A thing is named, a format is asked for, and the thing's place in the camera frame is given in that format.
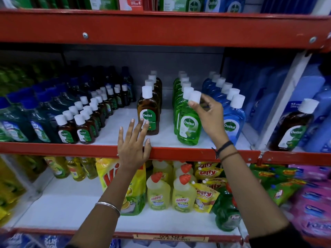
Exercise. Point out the person's right hand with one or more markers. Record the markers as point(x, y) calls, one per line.
point(213, 121)

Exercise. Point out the person's left hand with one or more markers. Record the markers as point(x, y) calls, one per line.
point(132, 154)

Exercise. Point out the person's right thumb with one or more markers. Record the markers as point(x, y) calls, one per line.
point(194, 105)

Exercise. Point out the person's left middle finger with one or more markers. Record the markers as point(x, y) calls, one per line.
point(139, 130)

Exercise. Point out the person's left little finger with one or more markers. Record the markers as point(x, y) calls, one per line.
point(121, 139)

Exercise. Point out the person's left thumb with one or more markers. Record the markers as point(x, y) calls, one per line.
point(148, 148)

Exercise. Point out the green liquid bottle white cap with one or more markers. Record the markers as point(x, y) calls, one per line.
point(188, 126)

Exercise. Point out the person's left forearm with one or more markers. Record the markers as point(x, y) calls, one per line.
point(108, 206)

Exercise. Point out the person's right forearm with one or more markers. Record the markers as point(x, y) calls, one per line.
point(248, 191)

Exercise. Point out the row of green antiseptic bottles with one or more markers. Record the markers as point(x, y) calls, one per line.
point(179, 100)

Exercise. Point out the medium brown antiseptic bottle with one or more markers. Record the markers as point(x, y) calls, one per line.
point(156, 93)
point(158, 80)
point(148, 111)
point(157, 85)

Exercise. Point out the yellow cleaner bottle red cap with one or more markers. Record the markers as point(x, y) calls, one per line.
point(162, 166)
point(184, 167)
point(184, 196)
point(158, 193)

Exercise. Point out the group of small brown bottles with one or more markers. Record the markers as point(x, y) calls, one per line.
point(85, 121)

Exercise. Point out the yellow dishwash liquid bottle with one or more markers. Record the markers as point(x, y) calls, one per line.
point(90, 167)
point(76, 170)
point(57, 167)

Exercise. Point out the row of blue antiseptic bottles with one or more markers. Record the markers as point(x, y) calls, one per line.
point(234, 121)

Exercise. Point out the yellow dishwash refill pouch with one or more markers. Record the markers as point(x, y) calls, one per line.
point(134, 193)

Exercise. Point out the yellow red-label pouch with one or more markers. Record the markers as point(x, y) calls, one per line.
point(216, 183)
point(205, 197)
point(206, 165)
point(208, 174)

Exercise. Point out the row of dark bottles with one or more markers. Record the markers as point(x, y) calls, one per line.
point(103, 76)

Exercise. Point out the silver bangle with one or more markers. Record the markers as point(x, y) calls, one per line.
point(111, 206)

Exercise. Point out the red metal shelf rack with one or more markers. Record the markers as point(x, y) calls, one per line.
point(165, 29)

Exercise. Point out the group of teal blue-capped bottles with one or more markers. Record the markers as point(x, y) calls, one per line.
point(33, 118)

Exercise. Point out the yellow shelf label strip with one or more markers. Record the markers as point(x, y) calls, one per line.
point(170, 238)

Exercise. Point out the green handwash bottle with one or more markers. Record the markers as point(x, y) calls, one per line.
point(195, 4)

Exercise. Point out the large brown antiseptic bottle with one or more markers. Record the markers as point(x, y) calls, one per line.
point(293, 129)

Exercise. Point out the blue handwash bottle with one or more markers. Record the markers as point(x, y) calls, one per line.
point(214, 4)
point(235, 5)

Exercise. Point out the green dishwash liquid bottle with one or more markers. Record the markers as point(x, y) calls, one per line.
point(227, 214)

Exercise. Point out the green handwash refill pouch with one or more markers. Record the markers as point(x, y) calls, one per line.
point(172, 3)

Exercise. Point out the silver shelf bolt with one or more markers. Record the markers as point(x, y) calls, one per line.
point(313, 40)
point(85, 35)

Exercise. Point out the dark red pack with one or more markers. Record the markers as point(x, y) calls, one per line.
point(151, 3)

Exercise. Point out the pile of green pouches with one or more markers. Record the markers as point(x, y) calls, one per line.
point(276, 183)

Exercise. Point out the row of green packs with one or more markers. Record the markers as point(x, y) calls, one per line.
point(23, 74)

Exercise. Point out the pile of yellow packets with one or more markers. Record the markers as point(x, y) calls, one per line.
point(13, 188)

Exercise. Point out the red white box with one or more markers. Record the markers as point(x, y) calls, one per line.
point(131, 3)

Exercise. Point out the row of blue packets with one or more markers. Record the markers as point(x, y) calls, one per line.
point(46, 241)

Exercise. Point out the row of dark blue packs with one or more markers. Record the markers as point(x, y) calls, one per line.
point(289, 5)

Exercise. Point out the pile of pink pouches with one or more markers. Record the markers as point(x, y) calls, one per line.
point(313, 198)

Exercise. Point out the black sleeve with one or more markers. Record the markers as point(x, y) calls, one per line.
point(276, 237)

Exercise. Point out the white shelf upright post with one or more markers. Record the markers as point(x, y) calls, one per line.
point(284, 98)

